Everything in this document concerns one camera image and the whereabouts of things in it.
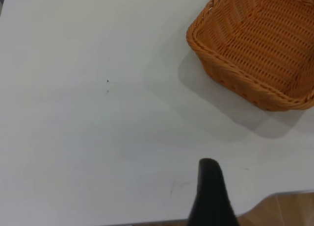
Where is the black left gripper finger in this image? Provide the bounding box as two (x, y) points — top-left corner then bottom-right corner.
(187, 158), (239, 226)

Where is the orange woven wicker basket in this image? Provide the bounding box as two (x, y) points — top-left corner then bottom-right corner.
(185, 0), (314, 112)

